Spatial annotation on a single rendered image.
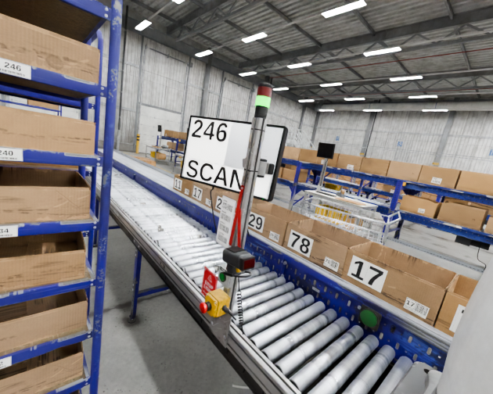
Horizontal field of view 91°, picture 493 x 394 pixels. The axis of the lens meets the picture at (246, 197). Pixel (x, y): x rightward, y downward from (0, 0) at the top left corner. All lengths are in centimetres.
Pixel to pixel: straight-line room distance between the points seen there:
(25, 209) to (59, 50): 43
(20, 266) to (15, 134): 36
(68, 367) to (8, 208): 60
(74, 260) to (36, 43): 60
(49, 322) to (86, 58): 81
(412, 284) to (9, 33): 151
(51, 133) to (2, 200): 21
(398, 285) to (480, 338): 101
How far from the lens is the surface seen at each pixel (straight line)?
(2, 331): 107
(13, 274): 97
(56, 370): 120
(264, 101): 87
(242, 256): 84
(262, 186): 98
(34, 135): 86
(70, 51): 87
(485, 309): 29
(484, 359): 28
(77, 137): 87
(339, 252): 136
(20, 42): 87
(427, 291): 126
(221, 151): 109
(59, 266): 96
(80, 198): 90
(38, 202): 90
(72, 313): 108
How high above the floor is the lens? 144
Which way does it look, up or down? 11 degrees down
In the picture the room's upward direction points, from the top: 10 degrees clockwise
